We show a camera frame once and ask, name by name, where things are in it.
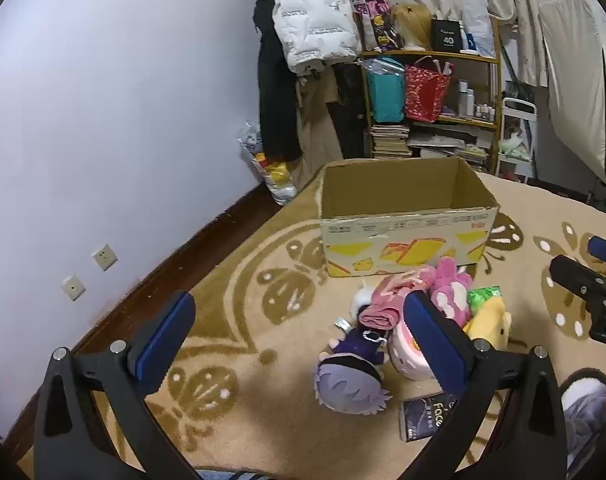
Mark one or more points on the white cart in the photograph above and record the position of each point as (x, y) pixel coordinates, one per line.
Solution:
(518, 105)

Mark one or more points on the plastic bag of toys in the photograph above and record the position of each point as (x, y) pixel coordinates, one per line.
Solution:
(275, 180)

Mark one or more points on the purple printed bag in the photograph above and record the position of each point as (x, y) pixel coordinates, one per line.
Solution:
(378, 25)

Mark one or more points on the white wall power socket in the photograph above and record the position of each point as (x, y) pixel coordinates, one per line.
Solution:
(104, 257)

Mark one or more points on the pile of magazines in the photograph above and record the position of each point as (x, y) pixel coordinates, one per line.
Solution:
(448, 147)

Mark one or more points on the black hanging garment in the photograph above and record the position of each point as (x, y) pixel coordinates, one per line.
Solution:
(350, 110)

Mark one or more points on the stack of books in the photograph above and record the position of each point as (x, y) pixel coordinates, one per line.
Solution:
(389, 140)

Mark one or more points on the yellow plush toy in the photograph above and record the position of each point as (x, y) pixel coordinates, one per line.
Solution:
(490, 327)

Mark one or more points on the clear plastic bag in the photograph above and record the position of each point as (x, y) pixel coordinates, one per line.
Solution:
(383, 66)

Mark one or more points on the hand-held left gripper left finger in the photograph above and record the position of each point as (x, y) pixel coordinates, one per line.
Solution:
(165, 345)

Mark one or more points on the green packet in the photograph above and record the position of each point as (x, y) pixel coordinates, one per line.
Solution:
(483, 297)

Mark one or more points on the white puffer jacket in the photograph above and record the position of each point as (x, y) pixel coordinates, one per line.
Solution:
(313, 20)

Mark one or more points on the beige patterned rug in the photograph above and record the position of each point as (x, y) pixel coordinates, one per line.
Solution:
(258, 310)

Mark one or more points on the white sheet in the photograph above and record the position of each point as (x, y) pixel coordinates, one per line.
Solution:
(583, 60)

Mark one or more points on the blond wig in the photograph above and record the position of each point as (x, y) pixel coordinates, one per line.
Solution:
(415, 25)

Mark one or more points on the pink and white plush toy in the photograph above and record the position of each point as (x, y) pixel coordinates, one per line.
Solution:
(450, 285)

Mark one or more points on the purple-haired plush doll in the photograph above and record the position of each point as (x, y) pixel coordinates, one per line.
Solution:
(348, 385)

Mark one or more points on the black packet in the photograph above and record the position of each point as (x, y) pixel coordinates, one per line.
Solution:
(423, 417)

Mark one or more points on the white plastic bag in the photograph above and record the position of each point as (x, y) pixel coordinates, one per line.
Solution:
(478, 15)

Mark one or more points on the beige coat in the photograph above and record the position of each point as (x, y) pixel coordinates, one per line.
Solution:
(318, 130)

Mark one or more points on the pink swirl plush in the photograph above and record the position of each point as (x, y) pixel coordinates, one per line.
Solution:
(405, 355)

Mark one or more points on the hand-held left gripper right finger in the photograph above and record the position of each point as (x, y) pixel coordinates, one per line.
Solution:
(433, 345)

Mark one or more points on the row of cosmetic bottles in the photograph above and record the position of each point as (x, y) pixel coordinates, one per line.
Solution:
(470, 102)

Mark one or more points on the printed cardboard box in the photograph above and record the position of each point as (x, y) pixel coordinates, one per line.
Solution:
(408, 245)

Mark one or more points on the teal bag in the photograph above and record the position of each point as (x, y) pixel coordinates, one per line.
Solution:
(385, 97)

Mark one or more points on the small white fluffy plush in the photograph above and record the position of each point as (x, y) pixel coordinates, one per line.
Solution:
(363, 302)

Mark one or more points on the wooden shelf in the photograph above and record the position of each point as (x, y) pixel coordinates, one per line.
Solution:
(458, 57)

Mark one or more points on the long black coat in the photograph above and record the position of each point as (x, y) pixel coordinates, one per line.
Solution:
(278, 110)

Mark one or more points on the red gift bag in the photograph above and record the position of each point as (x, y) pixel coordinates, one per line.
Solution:
(423, 95)

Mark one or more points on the black box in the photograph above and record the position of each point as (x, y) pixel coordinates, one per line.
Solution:
(448, 35)

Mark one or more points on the grey fuzzy slipper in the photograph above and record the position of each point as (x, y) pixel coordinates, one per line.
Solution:
(580, 400)

